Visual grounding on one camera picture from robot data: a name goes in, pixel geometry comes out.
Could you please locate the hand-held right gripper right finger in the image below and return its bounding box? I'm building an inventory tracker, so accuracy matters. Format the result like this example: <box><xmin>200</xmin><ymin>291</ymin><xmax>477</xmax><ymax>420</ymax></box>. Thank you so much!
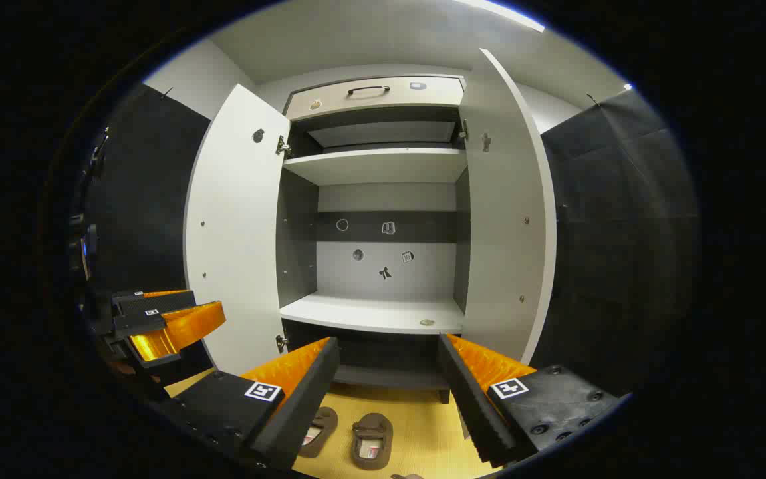
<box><xmin>438</xmin><ymin>333</ymin><xmax>623</xmax><ymax>466</ymax></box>

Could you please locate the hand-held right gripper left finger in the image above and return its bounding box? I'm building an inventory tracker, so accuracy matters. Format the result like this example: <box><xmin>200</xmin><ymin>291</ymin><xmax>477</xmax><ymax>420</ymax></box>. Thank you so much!
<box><xmin>157</xmin><ymin>336</ymin><xmax>342</xmax><ymax>472</ymax></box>

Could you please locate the brown fuzzy shoe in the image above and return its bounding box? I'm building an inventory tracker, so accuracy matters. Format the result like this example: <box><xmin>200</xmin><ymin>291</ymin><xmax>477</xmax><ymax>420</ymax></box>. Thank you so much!
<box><xmin>351</xmin><ymin>412</ymin><xmax>394</xmax><ymax>470</ymax></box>
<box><xmin>300</xmin><ymin>407</ymin><xmax>338</xmax><ymax>458</ymax></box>

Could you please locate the white shoe cabinet door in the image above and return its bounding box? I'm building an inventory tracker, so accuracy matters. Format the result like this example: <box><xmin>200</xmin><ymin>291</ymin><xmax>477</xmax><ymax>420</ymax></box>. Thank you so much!
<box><xmin>184</xmin><ymin>84</ymin><xmax>292</xmax><ymax>377</ymax></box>
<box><xmin>459</xmin><ymin>48</ymin><xmax>558</xmax><ymax>365</ymax></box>

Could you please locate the white shoe cabinet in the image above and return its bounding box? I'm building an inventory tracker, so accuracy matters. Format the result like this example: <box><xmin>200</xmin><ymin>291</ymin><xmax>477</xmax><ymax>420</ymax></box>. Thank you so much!
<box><xmin>277</xmin><ymin>75</ymin><xmax>471</xmax><ymax>403</ymax></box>

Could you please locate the white cabinet shelf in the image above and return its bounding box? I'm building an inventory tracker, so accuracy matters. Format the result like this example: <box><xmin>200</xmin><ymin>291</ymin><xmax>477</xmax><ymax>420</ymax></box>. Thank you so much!
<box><xmin>282</xmin><ymin>148</ymin><xmax>469</xmax><ymax>186</ymax></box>
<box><xmin>280</xmin><ymin>293</ymin><xmax>465</xmax><ymax>335</ymax></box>

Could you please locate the white cabinet drawer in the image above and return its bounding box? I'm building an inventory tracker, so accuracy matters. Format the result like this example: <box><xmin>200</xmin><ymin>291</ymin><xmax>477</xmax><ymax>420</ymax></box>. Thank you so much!
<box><xmin>285</xmin><ymin>75</ymin><xmax>467</xmax><ymax>122</ymax></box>

